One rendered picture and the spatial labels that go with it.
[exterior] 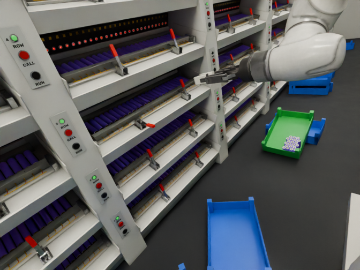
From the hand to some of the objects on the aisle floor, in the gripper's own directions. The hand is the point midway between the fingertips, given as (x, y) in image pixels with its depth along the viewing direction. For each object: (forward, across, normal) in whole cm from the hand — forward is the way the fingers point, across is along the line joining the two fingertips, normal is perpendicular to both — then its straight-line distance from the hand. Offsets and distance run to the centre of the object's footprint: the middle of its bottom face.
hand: (204, 78), depth 75 cm
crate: (-11, -22, -61) cm, 66 cm away
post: (+28, +91, -55) cm, 110 cm away
